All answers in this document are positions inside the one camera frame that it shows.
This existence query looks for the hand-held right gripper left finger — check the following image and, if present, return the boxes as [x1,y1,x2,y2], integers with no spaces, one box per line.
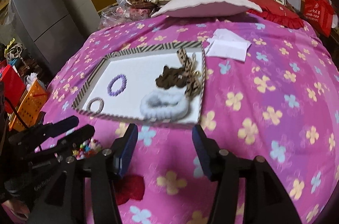
[26,123,139,224]

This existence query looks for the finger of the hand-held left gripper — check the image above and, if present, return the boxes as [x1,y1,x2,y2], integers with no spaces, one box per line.
[8,116,79,146]
[34,126,95,158]

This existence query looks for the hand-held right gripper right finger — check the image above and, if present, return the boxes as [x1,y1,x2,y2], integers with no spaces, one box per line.
[192,124,302,224]

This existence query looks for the colourful flower charm bracelet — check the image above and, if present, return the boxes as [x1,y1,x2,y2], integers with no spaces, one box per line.
[73,138,102,160]

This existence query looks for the striped cardboard tray box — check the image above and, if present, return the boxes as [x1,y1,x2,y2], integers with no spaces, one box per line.
[71,41,207,129]

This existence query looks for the red bow hair clip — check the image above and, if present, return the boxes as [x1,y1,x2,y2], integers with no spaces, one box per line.
[114,174,146,205]

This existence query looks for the orange plastic basket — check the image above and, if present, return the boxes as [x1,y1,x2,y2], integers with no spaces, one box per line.
[9,80,49,132]

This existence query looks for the white fluffy scrunchie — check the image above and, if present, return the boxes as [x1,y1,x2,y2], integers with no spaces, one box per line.
[140,88,192,122]

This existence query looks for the white crumpled tissue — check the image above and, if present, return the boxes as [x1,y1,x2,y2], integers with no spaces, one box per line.
[25,72,43,87]

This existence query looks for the red paper bag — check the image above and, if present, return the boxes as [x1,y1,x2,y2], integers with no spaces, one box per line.
[0,60,27,113]

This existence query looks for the pink floral bed sheet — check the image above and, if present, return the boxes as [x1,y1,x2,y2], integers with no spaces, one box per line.
[34,11,339,224]

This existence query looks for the brown scrunchie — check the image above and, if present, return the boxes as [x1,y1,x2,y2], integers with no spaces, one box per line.
[155,65,190,89]

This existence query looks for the leopard print bow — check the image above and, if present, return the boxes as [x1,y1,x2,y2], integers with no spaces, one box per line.
[177,48,203,96]

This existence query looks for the grey refrigerator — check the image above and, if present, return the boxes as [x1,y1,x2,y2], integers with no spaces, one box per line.
[9,0,102,69]

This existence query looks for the white paper sheet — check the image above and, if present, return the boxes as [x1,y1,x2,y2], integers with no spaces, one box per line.
[205,29,252,62]

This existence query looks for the clear plastic bag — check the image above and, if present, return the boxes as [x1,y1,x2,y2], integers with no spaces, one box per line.
[99,0,154,30]

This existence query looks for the pale pink pillow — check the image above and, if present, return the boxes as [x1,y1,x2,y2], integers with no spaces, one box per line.
[150,0,263,18]

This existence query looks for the red ruffled cushion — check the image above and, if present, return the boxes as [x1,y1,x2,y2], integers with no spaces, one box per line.
[246,0,305,29]

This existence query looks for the red shopping bag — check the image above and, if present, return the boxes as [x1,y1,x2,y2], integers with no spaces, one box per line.
[302,0,335,38]

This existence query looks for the silver glitter hair tie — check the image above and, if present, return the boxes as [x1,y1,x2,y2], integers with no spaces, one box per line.
[86,97,105,113]

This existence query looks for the purple bead bracelet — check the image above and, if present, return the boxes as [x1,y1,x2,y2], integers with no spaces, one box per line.
[107,75,128,96]

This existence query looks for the black cable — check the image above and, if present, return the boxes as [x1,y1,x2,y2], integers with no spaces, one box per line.
[4,95,25,132]

